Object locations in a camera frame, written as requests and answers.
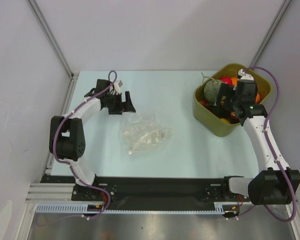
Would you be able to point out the right aluminium corner post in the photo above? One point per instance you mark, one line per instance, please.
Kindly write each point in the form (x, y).
(282, 11)

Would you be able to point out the olive green plastic bin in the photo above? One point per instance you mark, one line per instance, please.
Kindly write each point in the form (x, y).
(222, 122)

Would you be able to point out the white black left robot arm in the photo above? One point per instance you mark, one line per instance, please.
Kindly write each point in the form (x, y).
(67, 140)

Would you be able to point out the left aluminium corner post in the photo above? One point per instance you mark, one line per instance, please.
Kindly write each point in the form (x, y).
(43, 24)

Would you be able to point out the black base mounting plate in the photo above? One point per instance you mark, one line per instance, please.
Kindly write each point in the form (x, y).
(146, 202)

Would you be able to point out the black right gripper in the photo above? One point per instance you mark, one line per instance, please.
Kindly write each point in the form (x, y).
(227, 95)

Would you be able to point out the aluminium front frame rail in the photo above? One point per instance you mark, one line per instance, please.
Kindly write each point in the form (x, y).
(202, 191)

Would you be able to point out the orange fake orange rear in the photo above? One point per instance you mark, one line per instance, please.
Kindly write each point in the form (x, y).
(234, 80)

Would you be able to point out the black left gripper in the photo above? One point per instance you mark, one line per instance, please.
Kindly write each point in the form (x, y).
(119, 103)

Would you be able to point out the white slotted cable duct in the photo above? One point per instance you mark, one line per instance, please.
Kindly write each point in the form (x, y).
(94, 208)

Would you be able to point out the red fake apple in bin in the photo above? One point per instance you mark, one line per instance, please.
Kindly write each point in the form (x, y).
(227, 80)

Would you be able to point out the aluminium corner post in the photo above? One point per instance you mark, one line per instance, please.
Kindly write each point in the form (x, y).
(282, 11)
(43, 24)

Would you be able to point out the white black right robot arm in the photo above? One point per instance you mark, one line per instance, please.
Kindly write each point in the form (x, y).
(262, 145)

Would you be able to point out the clear zip top bag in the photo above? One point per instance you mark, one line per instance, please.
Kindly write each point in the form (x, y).
(143, 133)

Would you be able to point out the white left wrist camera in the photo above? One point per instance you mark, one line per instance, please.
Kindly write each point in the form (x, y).
(117, 88)

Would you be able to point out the green netted fake melon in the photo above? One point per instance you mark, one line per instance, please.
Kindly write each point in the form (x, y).
(211, 88)

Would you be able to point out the orange fake tangerine right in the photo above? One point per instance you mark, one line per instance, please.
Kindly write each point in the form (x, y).
(258, 98)

